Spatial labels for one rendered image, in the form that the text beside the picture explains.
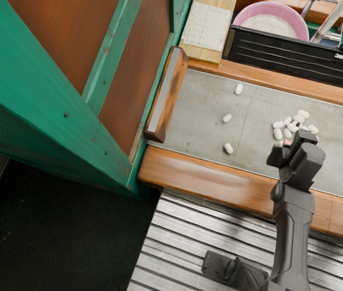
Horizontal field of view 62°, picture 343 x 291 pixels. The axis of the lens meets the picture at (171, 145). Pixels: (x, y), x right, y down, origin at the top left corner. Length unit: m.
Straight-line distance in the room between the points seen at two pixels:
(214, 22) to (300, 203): 0.69
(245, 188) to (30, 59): 0.73
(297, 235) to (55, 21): 0.53
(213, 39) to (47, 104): 0.80
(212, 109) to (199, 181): 0.25
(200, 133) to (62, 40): 0.66
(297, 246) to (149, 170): 0.48
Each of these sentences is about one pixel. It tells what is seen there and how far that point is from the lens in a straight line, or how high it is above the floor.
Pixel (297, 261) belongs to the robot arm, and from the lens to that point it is 0.60.
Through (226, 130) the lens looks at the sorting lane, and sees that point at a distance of 0.95.
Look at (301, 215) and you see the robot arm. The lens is 0.66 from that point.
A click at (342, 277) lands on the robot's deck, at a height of 0.67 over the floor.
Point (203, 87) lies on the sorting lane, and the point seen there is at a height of 0.74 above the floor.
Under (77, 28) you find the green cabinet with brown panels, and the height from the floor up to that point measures 1.34.
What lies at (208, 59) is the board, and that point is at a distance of 1.01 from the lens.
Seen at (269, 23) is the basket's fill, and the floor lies 0.74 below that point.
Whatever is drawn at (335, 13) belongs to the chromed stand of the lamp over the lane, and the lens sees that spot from 0.85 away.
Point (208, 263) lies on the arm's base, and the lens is 0.97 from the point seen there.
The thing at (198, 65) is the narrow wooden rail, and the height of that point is 0.76.
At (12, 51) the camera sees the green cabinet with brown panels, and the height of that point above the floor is 1.43.
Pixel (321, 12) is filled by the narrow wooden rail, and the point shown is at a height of 0.76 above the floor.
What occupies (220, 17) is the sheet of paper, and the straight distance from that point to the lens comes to 1.11.
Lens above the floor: 1.63
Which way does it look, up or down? 75 degrees down
